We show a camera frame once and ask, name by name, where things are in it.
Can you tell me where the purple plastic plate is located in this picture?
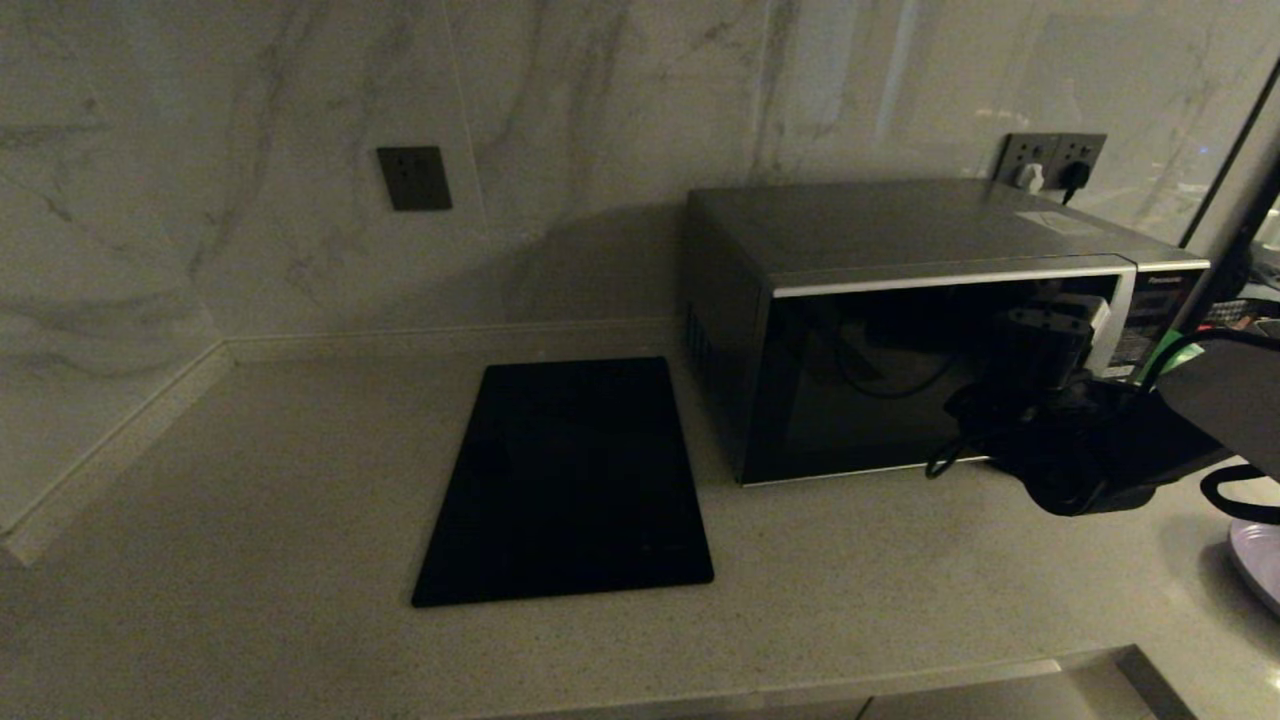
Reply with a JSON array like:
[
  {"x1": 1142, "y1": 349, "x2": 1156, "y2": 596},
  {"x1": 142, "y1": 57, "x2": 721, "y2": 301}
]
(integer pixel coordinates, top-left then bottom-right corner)
[{"x1": 1228, "y1": 518, "x2": 1280, "y2": 616}]

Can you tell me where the silver black microwave oven body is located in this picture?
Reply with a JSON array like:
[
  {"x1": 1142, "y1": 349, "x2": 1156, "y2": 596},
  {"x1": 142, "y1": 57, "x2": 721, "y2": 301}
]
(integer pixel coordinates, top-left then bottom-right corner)
[{"x1": 685, "y1": 178, "x2": 1211, "y2": 488}]

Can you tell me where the black glass induction cooktop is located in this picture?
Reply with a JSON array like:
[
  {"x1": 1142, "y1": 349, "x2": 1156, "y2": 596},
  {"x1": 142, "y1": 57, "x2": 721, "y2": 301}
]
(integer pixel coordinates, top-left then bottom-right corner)
[{"x1": 411, "y1": 356, "x2": 715, "y2": 608}]

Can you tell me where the black wire basket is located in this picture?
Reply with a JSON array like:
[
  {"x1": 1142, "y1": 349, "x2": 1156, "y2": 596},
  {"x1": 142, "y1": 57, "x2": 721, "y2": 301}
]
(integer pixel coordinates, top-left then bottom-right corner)
[{"x1": 1200, "y1": 298, "x2": 1280, "y2": 331}]

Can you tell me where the dark grey single wall socket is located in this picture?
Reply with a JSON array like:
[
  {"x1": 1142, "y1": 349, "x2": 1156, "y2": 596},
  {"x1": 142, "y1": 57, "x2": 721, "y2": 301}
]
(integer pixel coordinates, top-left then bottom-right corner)
[{"x1": 376, "y1": 146, "x2": 453, "y2": 212}]

